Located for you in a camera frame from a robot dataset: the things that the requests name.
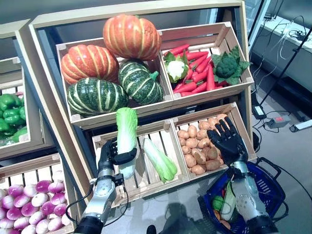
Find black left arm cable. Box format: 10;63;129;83
65;184;129;225

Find white cable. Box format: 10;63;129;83
279;19;293;60

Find red plastic carrot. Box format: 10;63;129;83
189;55;208;70
173;82;197;95
195;56;212;74
206;63;215;92
165;43;190;56
186;51;209;61
192;81;208;94

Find large wooden slat crate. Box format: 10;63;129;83
56;36;174;130

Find green striped pumpkin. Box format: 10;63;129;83
67;77;130;117
118;59;164;106

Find green broccoli with leaves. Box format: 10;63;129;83
211;45;251;86

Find orange striped pumpkin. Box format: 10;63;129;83
60;44;120;85
102;14;162;61

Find white cauliflower with green leaves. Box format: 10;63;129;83
163;51;190;83

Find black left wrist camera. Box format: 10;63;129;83
114;173;125;187

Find black power adapter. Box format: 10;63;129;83
251;103;265;120

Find black tripod stand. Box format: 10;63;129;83
259;29;312;105

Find light wooden slat crate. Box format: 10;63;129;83
170;102;258;181
92;119;190;208
0;57;56;160
157;21;254;108
0;153;76;234

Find grey box with red button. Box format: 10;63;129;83
264;114;292;130

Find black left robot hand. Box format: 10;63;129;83
98;137;137;171

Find glass door white frame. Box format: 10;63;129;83
243;0;273;47

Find wooden display shelf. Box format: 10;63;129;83
0;19;82;234
28;0;256;234

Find purple white turnip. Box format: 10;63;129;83
23;184;39;198
31;192;49;208
50;192;67;206
35;180;52;194
48;181;65;195
40;201;57;216

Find blue plastic shopping basket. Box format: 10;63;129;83
197;157;290;234

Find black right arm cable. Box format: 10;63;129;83
277;165;312;195

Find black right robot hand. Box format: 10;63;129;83
206;116;249;168

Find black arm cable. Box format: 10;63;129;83
277;165;312;195
65;184;129;225

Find tangled black cable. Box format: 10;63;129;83
287;16;310;41

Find green napa cabbage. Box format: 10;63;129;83
220;181;237;222
142;137;178;184
116;107;138;180

